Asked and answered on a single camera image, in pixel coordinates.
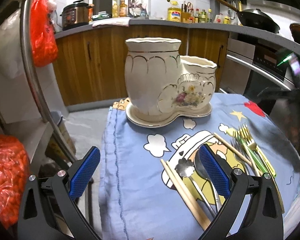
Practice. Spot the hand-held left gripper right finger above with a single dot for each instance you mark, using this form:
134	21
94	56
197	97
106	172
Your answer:
213	172

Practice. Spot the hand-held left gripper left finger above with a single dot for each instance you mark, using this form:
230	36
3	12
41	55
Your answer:
86	172

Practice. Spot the large silver spoon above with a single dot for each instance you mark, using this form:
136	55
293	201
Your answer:
202	166

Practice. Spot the flower-shaped metal spoon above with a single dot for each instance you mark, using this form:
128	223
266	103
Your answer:
185	167

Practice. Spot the silver fork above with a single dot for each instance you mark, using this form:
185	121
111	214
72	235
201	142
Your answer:
237	147

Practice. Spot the yellow-green plastic fork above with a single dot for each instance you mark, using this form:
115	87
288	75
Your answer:
232	132

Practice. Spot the gold fork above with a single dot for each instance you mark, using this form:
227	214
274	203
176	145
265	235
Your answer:
250	140

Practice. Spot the cream ceramic boot-shaped utensil holder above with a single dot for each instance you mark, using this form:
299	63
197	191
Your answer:
145	80

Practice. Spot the small trash bin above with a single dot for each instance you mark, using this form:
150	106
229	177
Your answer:
62	130

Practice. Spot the blue cartoon printed cloth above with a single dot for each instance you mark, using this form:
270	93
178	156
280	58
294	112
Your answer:
135	192

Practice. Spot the black built-in oven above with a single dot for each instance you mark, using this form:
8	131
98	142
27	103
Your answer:
265	55

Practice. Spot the cream ceramic saucer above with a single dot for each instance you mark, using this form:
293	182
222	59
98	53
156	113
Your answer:
140	122

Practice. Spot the bulging red mesh bag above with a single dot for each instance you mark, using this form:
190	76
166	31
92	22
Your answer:
5	180

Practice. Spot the wooden kitchen base cabinet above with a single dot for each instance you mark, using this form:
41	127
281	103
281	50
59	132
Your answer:
90	67

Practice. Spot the grey kitchen countertop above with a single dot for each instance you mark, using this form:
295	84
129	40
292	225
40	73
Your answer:
210	28

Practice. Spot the row of condiment bottles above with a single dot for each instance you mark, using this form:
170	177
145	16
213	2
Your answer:
202	17

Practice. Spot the wooden knife block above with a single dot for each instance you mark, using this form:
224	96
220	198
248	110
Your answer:
186	16

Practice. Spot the hanging red plastic bag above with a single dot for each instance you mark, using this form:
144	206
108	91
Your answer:
43	37

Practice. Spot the large yellow oil jug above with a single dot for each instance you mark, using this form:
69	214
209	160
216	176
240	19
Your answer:
173	13

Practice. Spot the white towel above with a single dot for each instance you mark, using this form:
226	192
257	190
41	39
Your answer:
110	22

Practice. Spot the green packet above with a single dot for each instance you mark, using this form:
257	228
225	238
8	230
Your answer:
102	15

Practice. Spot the brown electric pressure cooker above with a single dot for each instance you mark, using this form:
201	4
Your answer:
75	15

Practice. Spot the pale yellow oil bottle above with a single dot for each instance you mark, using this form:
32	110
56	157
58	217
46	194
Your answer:
114	10

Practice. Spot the amber oil bottle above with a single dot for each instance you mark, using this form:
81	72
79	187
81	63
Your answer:
123	10

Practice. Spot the white plastic bag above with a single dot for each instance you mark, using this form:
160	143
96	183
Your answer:
52	3

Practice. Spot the curved chrome rail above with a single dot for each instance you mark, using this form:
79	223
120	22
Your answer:
33	92

